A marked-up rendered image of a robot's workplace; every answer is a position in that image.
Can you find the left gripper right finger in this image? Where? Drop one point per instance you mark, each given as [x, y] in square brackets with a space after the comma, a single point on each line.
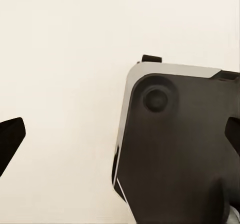
[232, 133]

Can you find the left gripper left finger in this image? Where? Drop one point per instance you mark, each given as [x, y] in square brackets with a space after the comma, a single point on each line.
[12, 134]

